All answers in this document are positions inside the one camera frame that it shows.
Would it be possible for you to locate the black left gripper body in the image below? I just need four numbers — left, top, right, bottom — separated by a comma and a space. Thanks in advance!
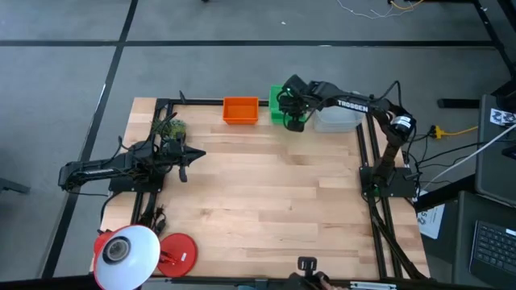
163, 139, 189, 183

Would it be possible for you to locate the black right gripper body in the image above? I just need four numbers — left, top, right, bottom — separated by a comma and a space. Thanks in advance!
277, 74, 319, 120

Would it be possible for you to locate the green slotted plastic basket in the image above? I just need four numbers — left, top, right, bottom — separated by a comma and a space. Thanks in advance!
268, 84, 307, 125

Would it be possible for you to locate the pale grey plastic storage bin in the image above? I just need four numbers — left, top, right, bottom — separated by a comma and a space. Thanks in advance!
312, 105, 366, 134

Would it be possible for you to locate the orange slotted plastic basket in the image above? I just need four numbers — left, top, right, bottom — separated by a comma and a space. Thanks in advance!
222, 96, 260, 125

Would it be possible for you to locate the small green artificial plant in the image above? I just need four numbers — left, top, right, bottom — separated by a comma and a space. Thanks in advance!
160, 118, 188, 141

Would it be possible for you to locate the red desk lamp white shade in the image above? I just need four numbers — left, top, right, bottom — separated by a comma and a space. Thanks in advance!
92, 224, 199, 290

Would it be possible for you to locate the black stand foot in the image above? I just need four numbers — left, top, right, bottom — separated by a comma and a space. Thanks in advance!
437, 98, 481, 110
0, 176, 31, 195

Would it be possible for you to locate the white paper sheet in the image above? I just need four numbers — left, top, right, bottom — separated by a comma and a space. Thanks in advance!
416, 202, 447, 240

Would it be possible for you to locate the grey side desk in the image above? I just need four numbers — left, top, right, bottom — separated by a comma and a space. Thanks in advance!
474, 93, 516, 209

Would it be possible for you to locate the black side desk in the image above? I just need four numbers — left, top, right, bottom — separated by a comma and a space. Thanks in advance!
413, 172, 516, 290

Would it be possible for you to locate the white printed tag sheet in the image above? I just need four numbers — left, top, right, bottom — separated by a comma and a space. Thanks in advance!
489, 107, 516, 127

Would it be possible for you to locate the black keyboard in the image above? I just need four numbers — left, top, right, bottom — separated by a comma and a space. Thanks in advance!
469, 219, 516, 288

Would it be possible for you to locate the yellow extension cord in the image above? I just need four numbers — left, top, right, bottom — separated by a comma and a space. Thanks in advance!
429, 124, 480, 140

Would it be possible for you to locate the small black table camera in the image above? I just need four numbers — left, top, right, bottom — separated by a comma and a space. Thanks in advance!
297, 256, 319, 279

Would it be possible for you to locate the thin yellow floor cable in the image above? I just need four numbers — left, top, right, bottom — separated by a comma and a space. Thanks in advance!
389, 0, 425, 11

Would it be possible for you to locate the thick white cable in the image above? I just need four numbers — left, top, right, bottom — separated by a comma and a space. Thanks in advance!
421, 123, 516, 190

